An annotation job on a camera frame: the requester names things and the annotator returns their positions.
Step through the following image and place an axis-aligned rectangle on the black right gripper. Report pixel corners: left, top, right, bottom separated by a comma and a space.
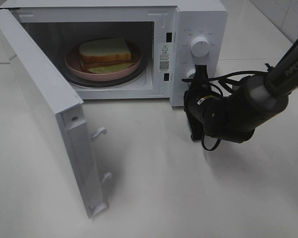
184, 64, 212, 141

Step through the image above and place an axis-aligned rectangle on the white timer knob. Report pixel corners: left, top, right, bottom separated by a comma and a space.
185, 69, 196, 82

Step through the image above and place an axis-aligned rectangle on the sandwich with bread and lettuce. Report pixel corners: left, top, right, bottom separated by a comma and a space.
78, 38, 140, 74

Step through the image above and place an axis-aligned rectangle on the pink round plate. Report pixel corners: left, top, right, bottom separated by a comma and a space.
65, 41, 144, 82

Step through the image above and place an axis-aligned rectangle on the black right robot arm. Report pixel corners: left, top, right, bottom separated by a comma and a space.
183, 38, 298, 151

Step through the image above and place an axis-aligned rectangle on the upper white power knob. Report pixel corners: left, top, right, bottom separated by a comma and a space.
190, 35, 211, 58

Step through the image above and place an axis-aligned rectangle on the white warning sticker with QR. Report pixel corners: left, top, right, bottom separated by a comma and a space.
157, 43, 173, 72

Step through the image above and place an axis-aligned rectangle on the glass microwave turntable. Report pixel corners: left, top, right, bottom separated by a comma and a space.
62, 52, 148, 88

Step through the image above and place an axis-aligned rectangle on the white microwave oven body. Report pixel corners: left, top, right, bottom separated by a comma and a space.
0, 0, 227, 107

